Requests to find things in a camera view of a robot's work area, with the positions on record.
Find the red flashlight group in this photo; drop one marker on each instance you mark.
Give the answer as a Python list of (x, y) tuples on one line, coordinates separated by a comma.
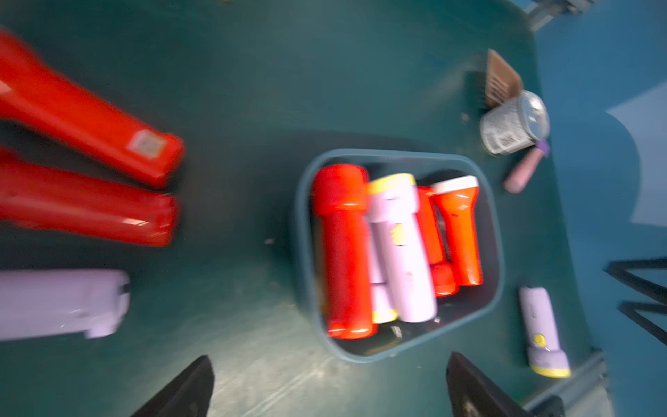
[(339, 199)]

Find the purple spatula with pink handle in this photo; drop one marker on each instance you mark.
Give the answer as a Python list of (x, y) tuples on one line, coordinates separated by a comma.
[(523, 172)]

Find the teal plastic storage box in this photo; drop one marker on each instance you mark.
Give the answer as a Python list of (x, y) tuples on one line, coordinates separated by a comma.
[(468, 305)]

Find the light purple flashlight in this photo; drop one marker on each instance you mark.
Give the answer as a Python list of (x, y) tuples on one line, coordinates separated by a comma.
[(383, 310)]

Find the brown plastic litter scoop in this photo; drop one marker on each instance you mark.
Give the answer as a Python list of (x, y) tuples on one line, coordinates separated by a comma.
[(502, 80)]

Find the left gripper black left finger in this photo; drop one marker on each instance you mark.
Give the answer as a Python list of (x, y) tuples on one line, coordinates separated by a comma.
[(189, 394)]

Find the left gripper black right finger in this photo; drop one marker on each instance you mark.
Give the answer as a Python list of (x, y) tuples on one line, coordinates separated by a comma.
[(472, 393)]

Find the silver pull-tab tin can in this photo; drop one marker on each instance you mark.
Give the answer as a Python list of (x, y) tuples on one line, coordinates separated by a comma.
[(517, 124)]

